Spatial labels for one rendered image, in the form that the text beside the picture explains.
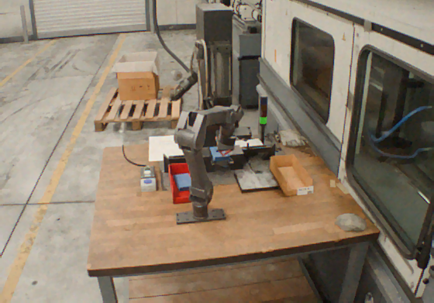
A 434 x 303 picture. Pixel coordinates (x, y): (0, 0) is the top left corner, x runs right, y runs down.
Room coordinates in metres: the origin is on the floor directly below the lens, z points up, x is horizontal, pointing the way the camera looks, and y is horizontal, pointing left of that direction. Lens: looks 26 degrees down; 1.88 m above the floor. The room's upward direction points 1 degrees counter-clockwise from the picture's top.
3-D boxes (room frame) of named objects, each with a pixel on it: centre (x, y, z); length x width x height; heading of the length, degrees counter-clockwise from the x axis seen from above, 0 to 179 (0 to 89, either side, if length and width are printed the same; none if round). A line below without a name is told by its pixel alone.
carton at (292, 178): (1.60, -0.37, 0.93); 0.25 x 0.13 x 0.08; 9
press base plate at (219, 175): (1.84, -0.06, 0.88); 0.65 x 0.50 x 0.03; 99
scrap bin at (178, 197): (1.56, 0.12, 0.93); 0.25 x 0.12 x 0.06; 9
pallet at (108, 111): (4.87, 0.87, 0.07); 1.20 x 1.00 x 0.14; 2
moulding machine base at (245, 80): (7.56, -0.58, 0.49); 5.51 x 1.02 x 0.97; 5
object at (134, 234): (1.59, -0.03, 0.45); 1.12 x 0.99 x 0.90; 99
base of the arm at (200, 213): (1.34, 0.05, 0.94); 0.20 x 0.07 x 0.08; 99
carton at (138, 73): (5.17, 0.92, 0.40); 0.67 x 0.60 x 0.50; 1
